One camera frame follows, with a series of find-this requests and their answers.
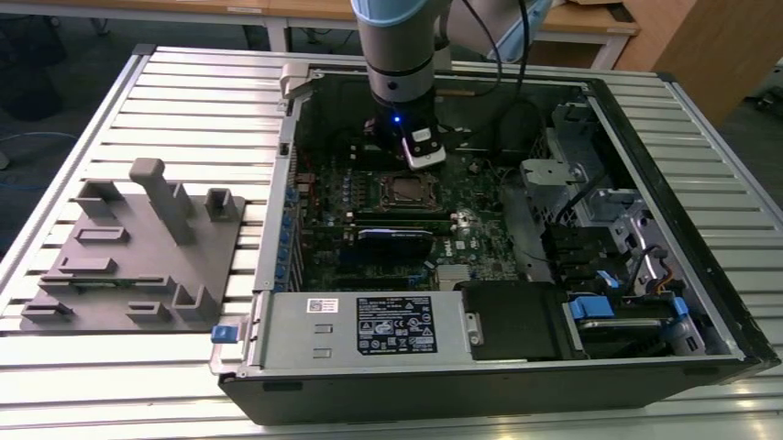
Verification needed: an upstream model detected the metal socket cover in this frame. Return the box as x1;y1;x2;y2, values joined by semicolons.
378;172;441;208

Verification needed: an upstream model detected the wooden cabinet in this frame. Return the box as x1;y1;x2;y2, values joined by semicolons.
613;0;783;127

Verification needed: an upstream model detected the black drive cable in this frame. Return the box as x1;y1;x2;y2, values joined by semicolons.
553;169;611;230

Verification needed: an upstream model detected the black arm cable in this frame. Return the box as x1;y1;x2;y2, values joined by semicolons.
436;0;531;100

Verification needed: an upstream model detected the thick black looped cable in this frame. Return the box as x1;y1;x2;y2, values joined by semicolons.
495;97;551;160

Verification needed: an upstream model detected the black RAM slot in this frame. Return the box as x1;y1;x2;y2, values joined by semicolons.
352;218;457;226
350;222;457;231
353;214;459;221
354;209;459;217

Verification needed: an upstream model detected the black disk drive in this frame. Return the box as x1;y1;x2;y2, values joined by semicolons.
577;318;669;359

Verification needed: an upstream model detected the CPU socket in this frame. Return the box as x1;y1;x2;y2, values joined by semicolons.
376;171;445;211

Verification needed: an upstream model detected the silver CPU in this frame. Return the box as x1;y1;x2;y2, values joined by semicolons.
390;177;424;202

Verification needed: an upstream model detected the coloured power wire bundle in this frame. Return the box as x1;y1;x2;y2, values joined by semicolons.
648;268;681;295

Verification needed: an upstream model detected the grey case release latch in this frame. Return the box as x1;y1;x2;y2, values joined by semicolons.
277;63;308;101

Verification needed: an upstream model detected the wooden desk white frame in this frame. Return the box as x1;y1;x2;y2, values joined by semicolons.
268;0;643;71
0;0;292;54

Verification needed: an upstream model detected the green motherboard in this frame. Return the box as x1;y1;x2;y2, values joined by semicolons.
290;150;533;292

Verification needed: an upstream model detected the silver chipset heatsink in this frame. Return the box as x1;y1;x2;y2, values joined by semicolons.
436;264;477;281

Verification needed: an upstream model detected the silver drive cage bracket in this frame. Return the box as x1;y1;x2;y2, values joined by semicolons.
519;159;587;188

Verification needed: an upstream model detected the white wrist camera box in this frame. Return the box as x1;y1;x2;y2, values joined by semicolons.
400;126;448;171

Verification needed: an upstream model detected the black office chair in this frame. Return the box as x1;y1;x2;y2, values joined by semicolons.
0;13;68;123

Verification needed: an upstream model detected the black PC case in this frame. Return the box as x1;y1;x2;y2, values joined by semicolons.
206;61;781;427

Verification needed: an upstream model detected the green RAM stick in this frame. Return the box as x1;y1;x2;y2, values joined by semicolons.
66;278;140;289

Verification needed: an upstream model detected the black graphics card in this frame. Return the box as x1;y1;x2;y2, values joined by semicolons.
356;227;436;265

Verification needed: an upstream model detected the grey parts rack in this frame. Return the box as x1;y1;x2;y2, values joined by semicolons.
17;158;249;334

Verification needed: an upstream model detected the silver power supply unit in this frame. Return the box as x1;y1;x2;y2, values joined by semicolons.
241;291;477;373

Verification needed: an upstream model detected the blue disk carrier handle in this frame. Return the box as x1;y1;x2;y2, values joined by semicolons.
565;296;615;321

